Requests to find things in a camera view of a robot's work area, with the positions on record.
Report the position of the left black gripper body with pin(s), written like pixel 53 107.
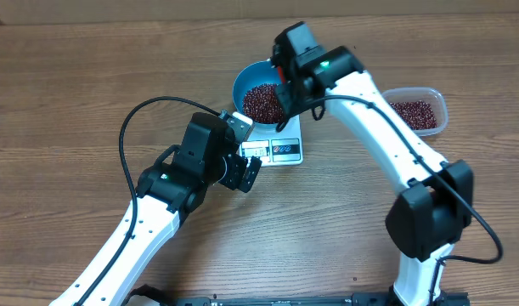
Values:
pixel 227 171

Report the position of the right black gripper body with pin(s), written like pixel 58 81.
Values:
pixel 296 96

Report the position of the orange measuring scoop blue handle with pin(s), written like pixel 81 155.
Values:
pixel 281 74

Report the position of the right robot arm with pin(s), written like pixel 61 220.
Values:
pixel 433 203

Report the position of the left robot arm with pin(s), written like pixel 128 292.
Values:
pixel 164 196

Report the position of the white digital kitchen scale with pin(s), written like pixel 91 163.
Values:
pixel 274 148

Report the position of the red beans in bowl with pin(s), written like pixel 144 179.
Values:
pixel 261 104

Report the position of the blue metal bowl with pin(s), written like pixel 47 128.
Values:
pixel 253 75

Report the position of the red beans in container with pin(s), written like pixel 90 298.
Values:
pixel 418 115

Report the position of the clear plastic container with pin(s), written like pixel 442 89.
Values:
pixel 430 96

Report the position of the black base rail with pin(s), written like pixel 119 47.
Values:
pixel 280 302

